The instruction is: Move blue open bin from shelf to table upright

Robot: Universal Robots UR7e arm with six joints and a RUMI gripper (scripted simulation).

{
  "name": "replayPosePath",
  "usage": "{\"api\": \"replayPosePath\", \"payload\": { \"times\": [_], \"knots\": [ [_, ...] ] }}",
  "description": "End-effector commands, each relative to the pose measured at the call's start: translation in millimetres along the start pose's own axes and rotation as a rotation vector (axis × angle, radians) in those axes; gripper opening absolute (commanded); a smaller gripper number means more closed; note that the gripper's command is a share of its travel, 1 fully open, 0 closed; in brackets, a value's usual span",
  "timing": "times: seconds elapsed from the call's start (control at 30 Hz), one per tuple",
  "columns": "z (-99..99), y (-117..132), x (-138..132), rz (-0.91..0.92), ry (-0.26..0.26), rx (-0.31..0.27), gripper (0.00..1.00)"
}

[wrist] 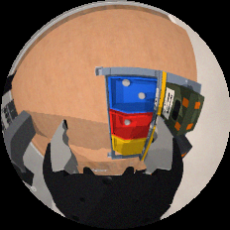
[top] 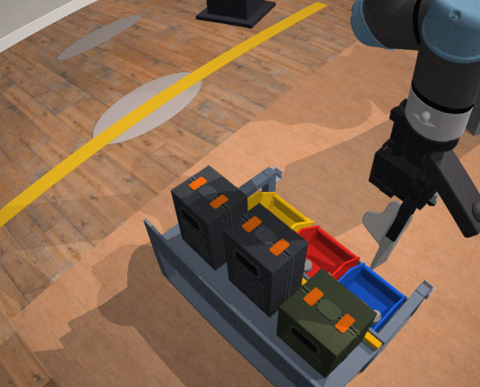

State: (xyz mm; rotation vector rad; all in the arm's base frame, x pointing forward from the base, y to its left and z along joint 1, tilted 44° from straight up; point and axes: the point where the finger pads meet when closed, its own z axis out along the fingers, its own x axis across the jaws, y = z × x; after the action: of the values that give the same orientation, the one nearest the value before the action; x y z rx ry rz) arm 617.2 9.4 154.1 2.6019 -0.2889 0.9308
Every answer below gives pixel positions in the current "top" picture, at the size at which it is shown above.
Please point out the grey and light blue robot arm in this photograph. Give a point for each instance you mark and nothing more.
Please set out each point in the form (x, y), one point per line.
(446, 77)

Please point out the yellow flat bar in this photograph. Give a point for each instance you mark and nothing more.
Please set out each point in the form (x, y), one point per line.
(368, 337)

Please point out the grey metal disc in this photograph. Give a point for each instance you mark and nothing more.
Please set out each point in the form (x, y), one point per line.
(308, 266)
(377, 318)

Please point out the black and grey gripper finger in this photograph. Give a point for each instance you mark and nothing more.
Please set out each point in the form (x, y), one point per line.
(378, 225)
(433, 201)

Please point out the olive green tool case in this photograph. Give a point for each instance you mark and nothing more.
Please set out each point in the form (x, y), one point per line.
(323, 322)

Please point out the dark grey metal shelf rack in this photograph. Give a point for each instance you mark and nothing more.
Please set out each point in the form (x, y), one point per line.
(221, 304)

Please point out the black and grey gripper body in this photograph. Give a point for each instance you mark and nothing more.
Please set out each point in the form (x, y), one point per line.
(396, 170)

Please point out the blue bin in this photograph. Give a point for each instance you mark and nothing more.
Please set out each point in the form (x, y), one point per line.
(374, 291)

